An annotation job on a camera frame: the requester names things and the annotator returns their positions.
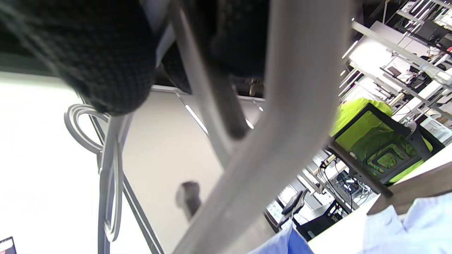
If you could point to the light blue long-sleeve shirt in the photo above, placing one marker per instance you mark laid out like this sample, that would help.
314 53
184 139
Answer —
406 233

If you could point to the black computer cabinet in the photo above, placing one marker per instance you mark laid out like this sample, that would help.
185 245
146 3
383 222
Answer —
317 222

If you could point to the black mesh office chair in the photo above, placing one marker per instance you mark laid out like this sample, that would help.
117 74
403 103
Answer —
416 141

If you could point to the black keyboard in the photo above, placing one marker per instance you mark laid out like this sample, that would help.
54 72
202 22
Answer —
293 203

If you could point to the grey plastic hanger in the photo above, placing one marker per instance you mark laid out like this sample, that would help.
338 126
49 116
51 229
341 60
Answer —
289 106

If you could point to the person's right hand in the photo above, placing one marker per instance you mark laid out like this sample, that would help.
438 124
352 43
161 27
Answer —
106 53

